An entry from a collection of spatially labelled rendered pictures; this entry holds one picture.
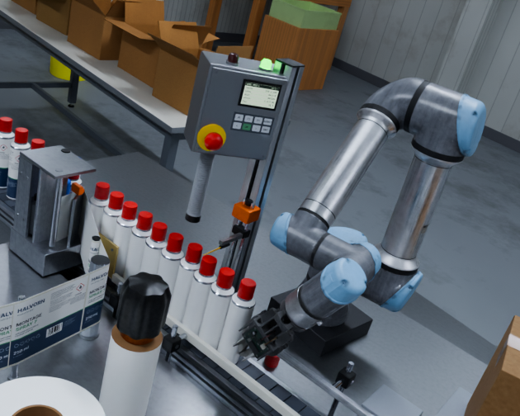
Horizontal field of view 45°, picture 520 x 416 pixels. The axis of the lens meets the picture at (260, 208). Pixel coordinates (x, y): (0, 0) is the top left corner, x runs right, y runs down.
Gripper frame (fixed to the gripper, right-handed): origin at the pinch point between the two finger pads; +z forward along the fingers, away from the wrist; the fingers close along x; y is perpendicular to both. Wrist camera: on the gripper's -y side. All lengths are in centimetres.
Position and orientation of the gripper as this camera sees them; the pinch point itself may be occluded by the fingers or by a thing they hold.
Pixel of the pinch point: (245, 349)
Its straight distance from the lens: 135.9
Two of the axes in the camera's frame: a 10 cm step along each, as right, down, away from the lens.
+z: -5.9, 5.3, 6.1
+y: -6.1, 2.0, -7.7
